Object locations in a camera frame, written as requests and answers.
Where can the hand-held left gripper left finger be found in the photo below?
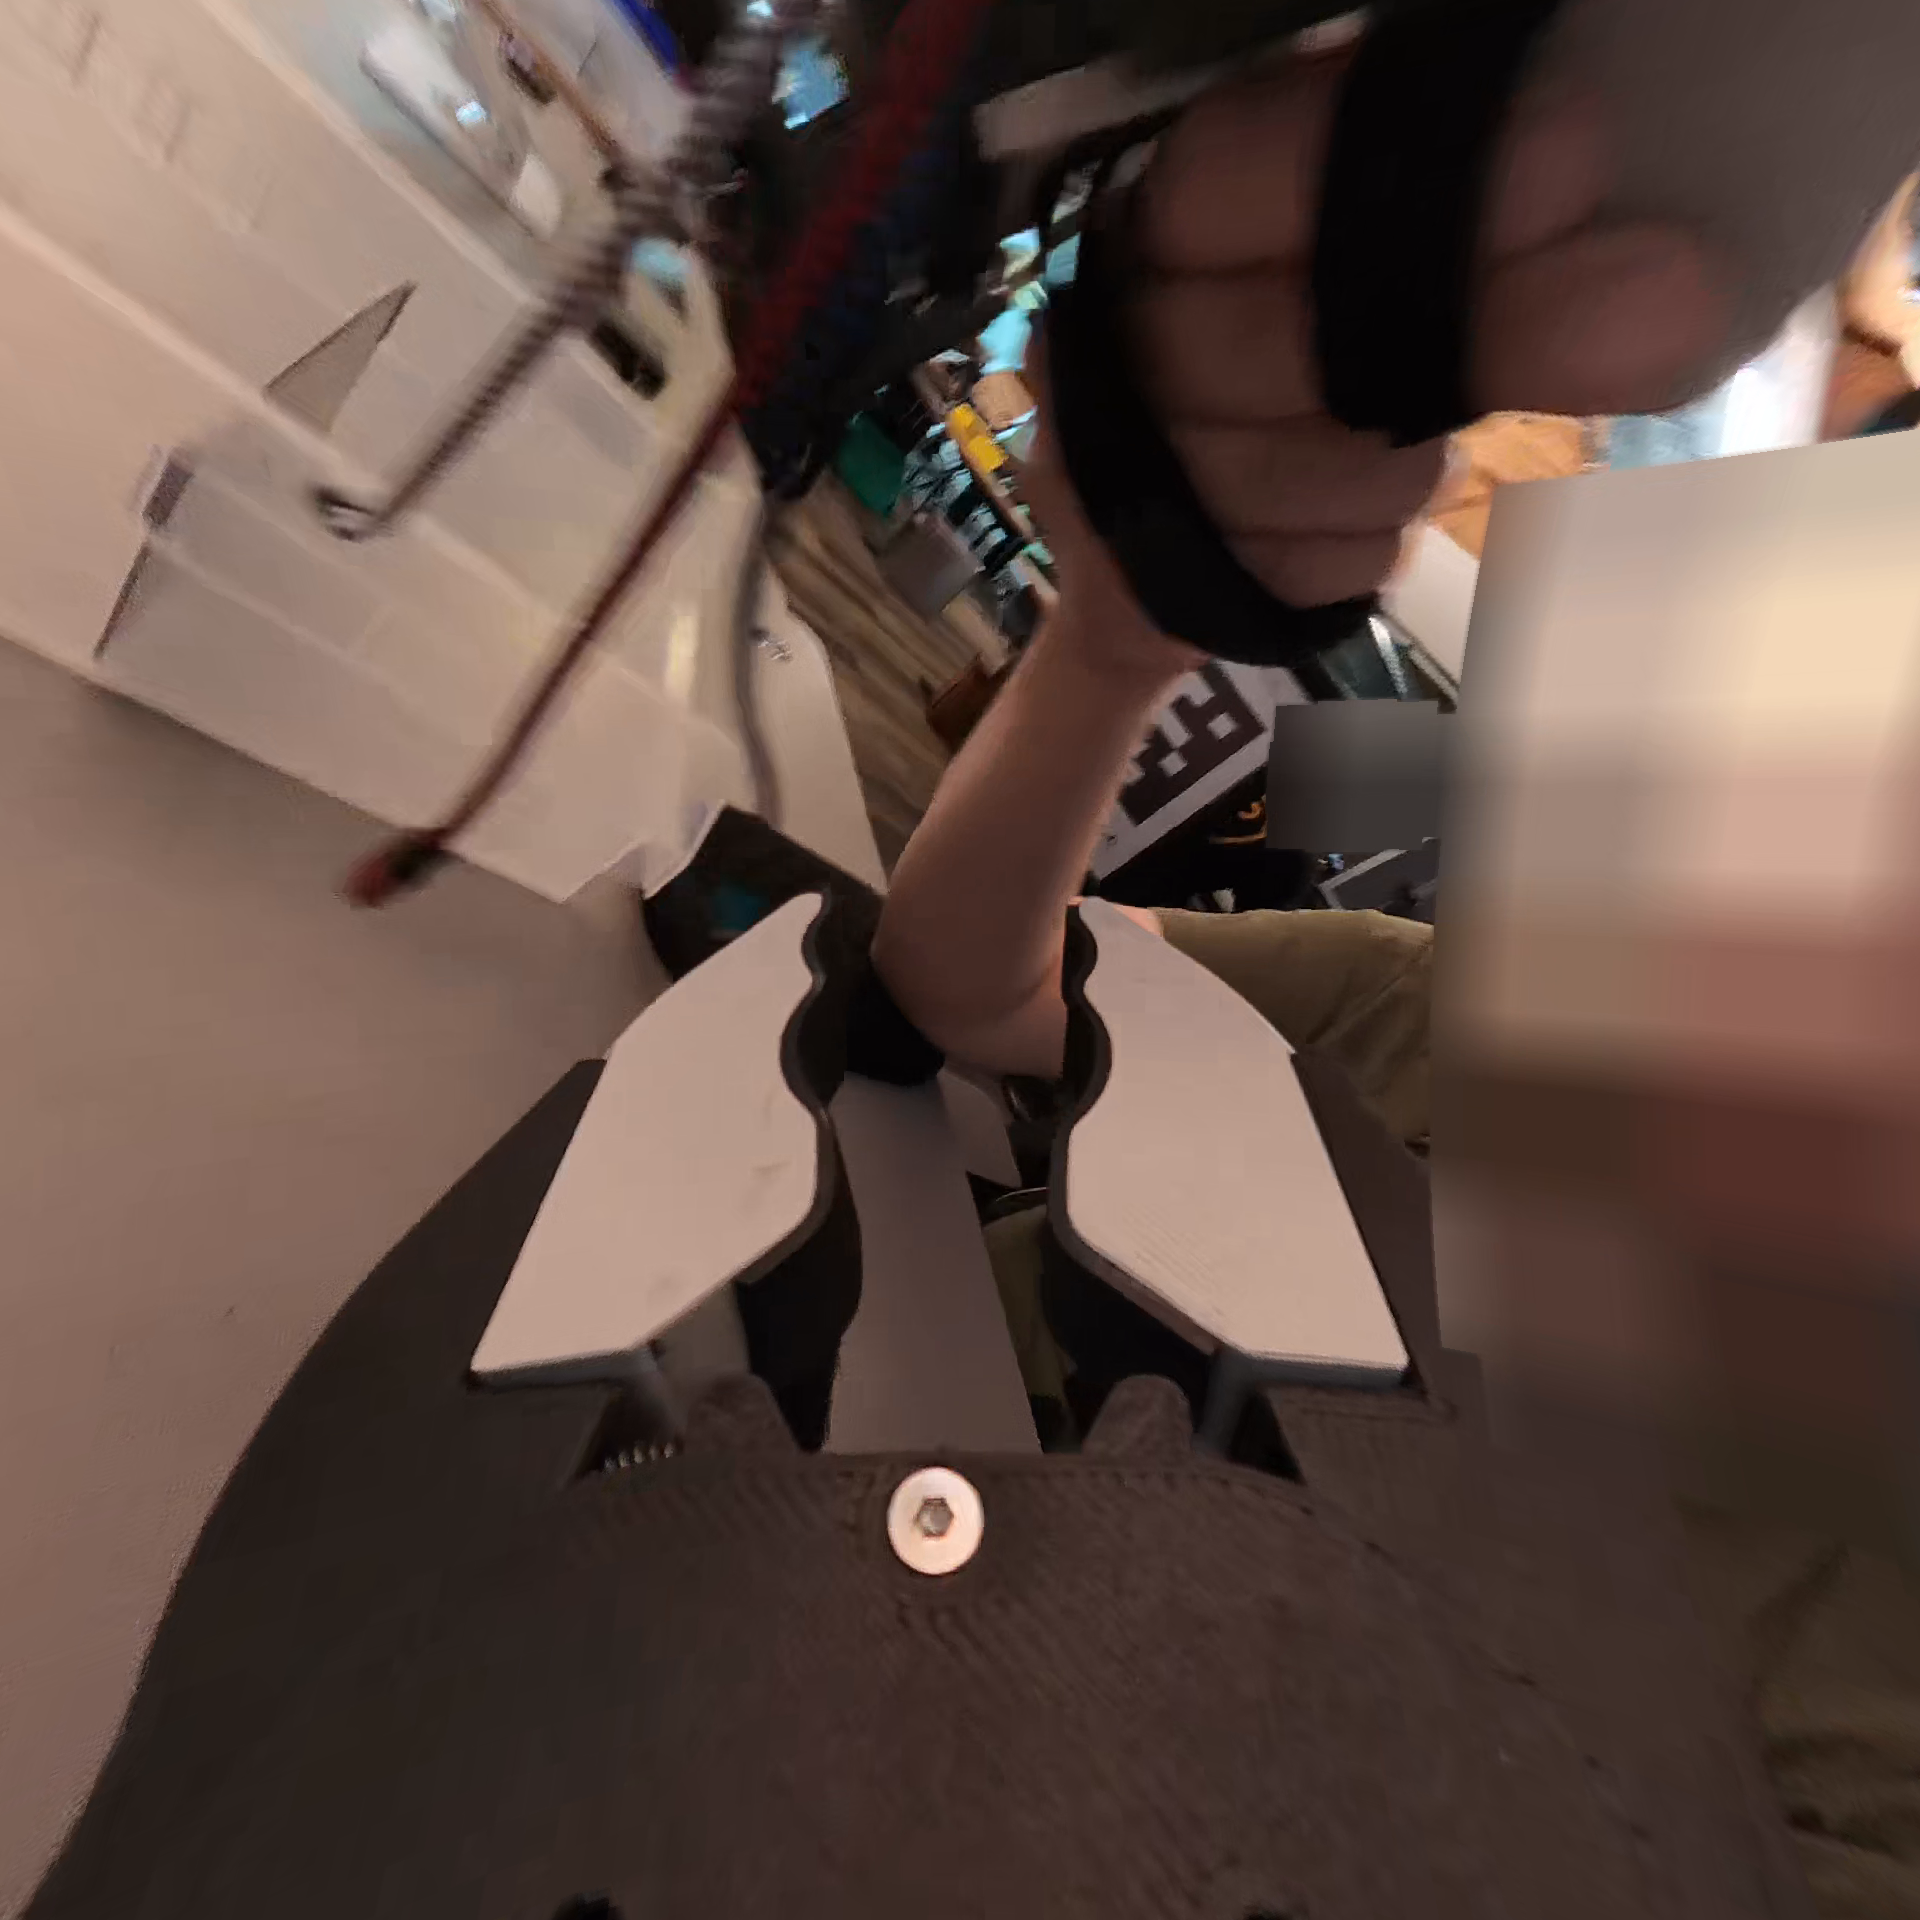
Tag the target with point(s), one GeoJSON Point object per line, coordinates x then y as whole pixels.
{"type": "Point", "coordinates": [660, 1171]}

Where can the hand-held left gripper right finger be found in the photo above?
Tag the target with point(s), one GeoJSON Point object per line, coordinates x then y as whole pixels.
{"type": "Point", "coordinates": [1214, 1185]}

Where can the person's right forearm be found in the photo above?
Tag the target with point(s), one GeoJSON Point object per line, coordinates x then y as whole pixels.
{"type": "Point", "coordinates": [991, 855]}

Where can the person's right hand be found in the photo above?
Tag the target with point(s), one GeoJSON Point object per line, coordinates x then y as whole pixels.
{"type": "Point", "coordinates": [1244, 374]}

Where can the olive pants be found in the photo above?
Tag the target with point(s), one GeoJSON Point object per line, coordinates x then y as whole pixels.
{"type": "Point", "coordinates": [1320, 991]}

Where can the dark cloth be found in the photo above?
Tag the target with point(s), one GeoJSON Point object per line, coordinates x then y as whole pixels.
{"type": "Point", "coordinates": [721, 901]}

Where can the white cardboard box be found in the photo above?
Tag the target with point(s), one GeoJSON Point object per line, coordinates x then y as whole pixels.
{"type": "Point", "coordinates": [300, 494]}

